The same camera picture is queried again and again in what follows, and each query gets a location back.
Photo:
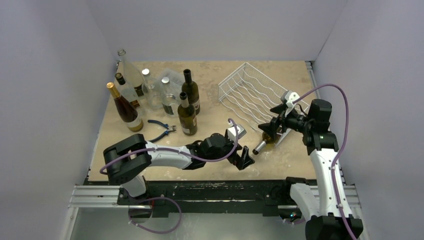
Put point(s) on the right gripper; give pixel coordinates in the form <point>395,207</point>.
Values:
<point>278,120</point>

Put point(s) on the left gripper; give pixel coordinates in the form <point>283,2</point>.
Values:
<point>240,162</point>

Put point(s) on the white wire wine rack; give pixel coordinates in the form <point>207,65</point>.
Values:
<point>250,91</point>

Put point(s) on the dark green bottle silver cap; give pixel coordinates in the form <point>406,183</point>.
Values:
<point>187,115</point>

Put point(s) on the dark bottle black cap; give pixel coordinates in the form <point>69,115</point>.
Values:
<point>192,90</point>

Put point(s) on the round clear bottle silver cap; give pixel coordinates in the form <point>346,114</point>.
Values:
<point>152,90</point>

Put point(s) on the amber bottle gold foil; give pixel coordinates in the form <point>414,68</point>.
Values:
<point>128,114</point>

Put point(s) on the square bottle gold black cap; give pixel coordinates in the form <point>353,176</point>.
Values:
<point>127,91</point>

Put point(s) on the tall clear glass bottle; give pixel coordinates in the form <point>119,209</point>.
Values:
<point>132,74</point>

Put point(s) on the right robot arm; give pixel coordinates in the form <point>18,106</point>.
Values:
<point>328,217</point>

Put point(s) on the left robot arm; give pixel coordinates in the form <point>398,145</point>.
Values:
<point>125,160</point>

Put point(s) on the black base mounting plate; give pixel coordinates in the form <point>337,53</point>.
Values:
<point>270,198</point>

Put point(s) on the clear plastic compartment box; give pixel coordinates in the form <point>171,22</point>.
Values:
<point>176,81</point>

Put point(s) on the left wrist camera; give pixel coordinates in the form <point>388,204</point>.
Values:
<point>231,131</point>

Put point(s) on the aluminium frame rail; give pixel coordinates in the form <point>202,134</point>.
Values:
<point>87,197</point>

